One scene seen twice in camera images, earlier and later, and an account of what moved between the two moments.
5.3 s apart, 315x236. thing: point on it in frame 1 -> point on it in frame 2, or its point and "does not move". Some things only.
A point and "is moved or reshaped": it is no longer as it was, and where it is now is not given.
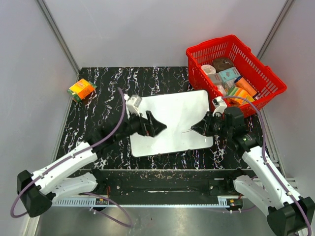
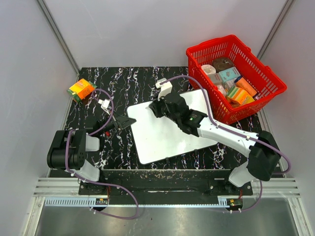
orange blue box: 242,83 does not move
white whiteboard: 179,112 is moved or reshaped
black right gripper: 204,127 -> 155,106
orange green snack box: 80,89 does not move
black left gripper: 150,127 -> 121,122
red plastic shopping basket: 262,80 does not move
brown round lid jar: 220,64 does not move
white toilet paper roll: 208,69 does not move
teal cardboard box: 229,74 does not move
